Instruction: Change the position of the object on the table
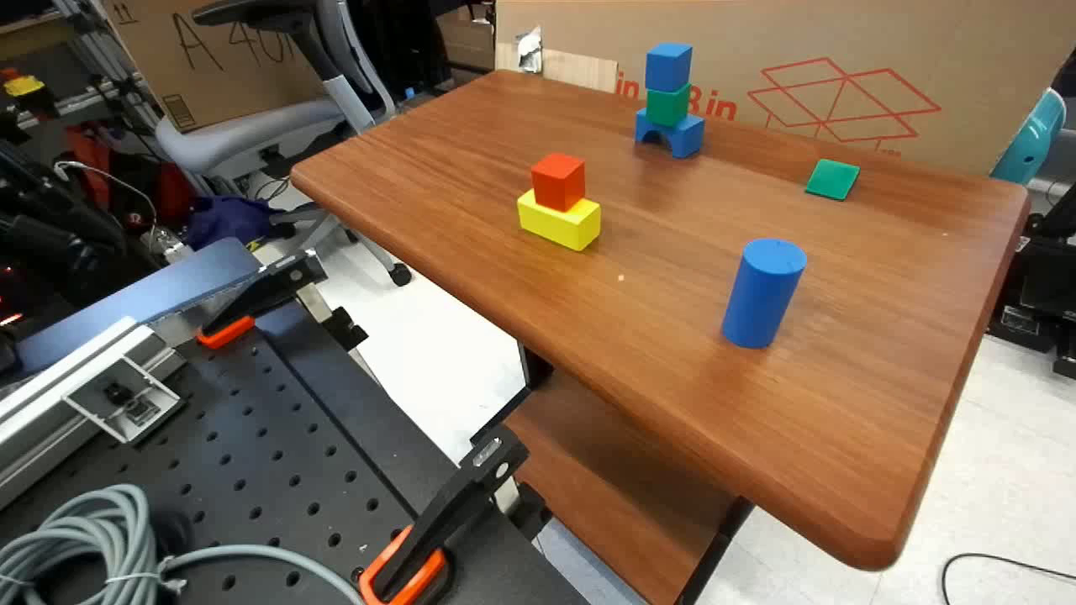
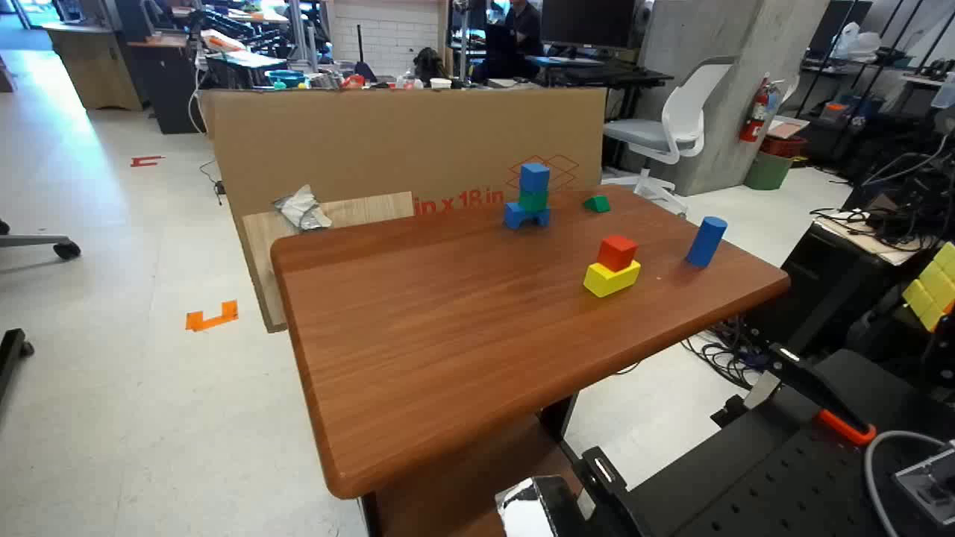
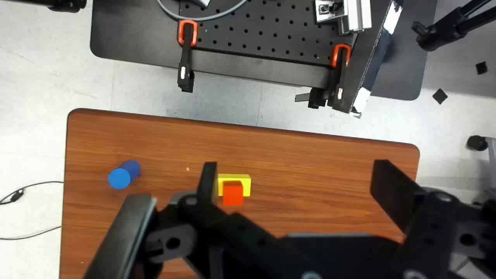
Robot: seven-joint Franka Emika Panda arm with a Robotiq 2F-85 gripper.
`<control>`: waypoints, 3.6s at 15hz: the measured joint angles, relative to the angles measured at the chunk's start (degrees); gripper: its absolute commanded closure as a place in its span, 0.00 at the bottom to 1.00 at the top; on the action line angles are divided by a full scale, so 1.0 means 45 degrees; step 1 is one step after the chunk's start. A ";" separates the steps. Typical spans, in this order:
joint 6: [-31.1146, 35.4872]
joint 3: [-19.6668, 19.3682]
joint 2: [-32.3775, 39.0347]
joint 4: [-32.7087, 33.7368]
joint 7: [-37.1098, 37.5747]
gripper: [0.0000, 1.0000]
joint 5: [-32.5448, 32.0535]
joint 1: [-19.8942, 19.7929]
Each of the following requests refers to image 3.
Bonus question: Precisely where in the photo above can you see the black object on floor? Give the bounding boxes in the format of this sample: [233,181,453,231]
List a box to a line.
[9,0,89,14]

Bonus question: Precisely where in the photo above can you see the blue cylinder block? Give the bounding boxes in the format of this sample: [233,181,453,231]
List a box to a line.
[106,160,142,192]

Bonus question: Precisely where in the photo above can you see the thin floor cable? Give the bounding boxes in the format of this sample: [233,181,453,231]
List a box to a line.
[0,180,66,242]

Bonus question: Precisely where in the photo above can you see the aluminium corner bracket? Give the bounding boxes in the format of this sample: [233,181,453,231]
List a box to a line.
[314,0,345,25]

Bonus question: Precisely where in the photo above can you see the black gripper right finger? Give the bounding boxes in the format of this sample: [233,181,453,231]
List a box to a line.
[370,160,496,279]

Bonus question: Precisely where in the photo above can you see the grey coiled cable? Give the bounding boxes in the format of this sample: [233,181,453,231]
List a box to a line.
[153,0,249,23]

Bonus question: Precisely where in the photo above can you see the black tripod stand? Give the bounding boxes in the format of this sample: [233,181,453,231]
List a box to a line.
[410,0,496,53]

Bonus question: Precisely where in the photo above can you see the black clamp orange handle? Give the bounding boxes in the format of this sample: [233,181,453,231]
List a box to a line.
[294,43,354,113]
[174,19,201,95]

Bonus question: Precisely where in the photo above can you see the yellow flat block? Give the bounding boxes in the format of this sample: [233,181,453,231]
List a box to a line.
[215,174,254,198]

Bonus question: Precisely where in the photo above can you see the dark grey cart top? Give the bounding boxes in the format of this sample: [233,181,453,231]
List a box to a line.
[89,0,438,102]

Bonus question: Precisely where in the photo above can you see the black chair caster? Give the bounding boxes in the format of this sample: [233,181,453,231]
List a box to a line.
[464,133,489,153]

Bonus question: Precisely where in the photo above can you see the black perforated breadboard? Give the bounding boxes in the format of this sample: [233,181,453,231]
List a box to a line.
[174,0,359,67]

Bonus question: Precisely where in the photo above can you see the red cube block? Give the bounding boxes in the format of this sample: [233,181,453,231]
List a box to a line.
[221,184,244,208]

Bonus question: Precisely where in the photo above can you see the dark flat panel board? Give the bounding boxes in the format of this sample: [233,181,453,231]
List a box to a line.
[329,0,405,119]

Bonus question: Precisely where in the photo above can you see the aluminium extrusion rail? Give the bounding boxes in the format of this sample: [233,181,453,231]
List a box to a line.
[339,0,374,33]

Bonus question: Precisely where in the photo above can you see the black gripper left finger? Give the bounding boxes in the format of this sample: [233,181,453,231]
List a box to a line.
[83,161,283,279]

